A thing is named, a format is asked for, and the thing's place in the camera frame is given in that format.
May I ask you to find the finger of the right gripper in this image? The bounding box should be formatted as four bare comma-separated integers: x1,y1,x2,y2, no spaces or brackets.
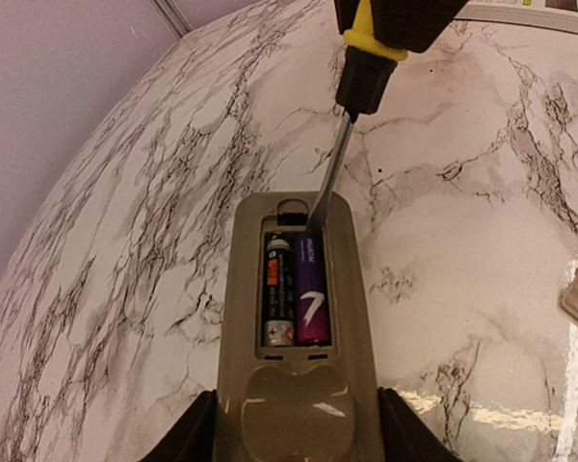
371,0,468,53
334,0,359,34

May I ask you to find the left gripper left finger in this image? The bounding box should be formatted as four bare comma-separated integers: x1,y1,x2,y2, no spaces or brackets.
144,390,217,462

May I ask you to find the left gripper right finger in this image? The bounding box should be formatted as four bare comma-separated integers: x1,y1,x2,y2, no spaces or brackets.
378,387,456,462

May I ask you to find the yellow handle screwdriver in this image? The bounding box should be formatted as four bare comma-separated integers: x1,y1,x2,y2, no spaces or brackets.
306,1,407,232

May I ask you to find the white remote control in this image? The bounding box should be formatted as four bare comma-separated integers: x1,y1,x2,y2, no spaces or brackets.
456,0,578,35
213,192,384,461

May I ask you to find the black AAA battery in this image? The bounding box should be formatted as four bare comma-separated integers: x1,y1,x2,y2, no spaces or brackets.
262,234,296,347

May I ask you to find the purple AAA battery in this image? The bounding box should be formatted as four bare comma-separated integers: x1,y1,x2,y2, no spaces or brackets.
295,232,331,347

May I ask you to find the right aluminium frame post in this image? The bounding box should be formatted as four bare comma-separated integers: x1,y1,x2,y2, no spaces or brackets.
149,0,193,39

